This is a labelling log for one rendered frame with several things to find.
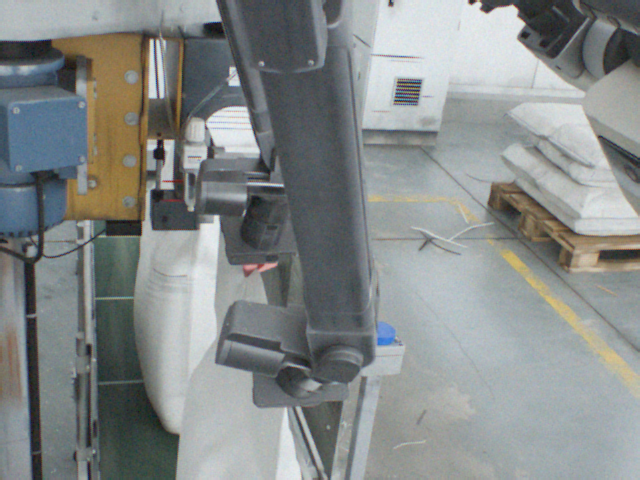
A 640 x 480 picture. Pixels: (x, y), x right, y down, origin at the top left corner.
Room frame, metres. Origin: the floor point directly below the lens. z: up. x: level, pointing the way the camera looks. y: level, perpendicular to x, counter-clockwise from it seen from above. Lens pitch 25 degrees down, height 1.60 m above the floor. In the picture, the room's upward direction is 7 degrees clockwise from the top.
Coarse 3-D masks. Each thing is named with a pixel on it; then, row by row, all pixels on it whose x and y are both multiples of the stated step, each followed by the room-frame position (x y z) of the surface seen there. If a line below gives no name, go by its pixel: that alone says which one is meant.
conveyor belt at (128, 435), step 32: (96, 224) 2.52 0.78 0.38; (96, 256) 2.29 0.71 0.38; (128, 256) 2.31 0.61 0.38; (96, 288) 2.08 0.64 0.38; (128, 288) 2.11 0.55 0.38; (96, 320) 1.91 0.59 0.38; (128, 320) 1.93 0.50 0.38; (128, 352) 1.78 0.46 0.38; (128, 384) 1.64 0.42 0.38; (128, 416) 1.52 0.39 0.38; (128, 448) 1.41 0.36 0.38; (160, 448) 1.42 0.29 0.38
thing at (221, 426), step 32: (224, 256) 1.19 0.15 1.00; (224, 288) 1.18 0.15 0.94; (256, 288) 0.98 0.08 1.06; (192, 384) 1.10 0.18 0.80; (224, 384) 1.04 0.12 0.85; (192, 416) 1.03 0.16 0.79; (224, 416) 0.97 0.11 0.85; (256, 416) 0.86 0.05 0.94; (192, 448) 0.96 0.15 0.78; (224, 448) 0.90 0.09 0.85; (256, 448) 0.84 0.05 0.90; (288, 448) 0.94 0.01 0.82
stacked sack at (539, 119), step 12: (516, 108) 4.18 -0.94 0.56; (528, 108) 4.10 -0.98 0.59; (540, 108) 4.07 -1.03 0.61; (552, 108) 4.06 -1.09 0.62; (564, 108) 4.10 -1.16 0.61; (576, 108) 4.11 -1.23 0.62; (516, 120) 4.07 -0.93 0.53; (528, 120) 4.01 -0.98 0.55; (540, 120) 3.93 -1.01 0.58; (552, 120) 3.89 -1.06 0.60; (564, 120) 3.91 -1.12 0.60; (576, 120) 3.92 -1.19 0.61; (540, 132) 3.85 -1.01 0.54; (552, 132) 3.83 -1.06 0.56
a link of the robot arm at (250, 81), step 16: (224, 0) 0.92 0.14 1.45; (224, 16) 0.92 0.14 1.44; (240, 32) 0.93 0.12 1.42; (240, 48) 0.93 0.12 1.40; (240, 64) 0.93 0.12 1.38; (240, 80) 0.94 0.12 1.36; (256, 80) 0.93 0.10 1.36; (256, 96) 0.93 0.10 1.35; (256, 112) 0.93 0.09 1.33; (256, 128) 0.93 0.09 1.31; (272, 144) 0.93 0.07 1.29
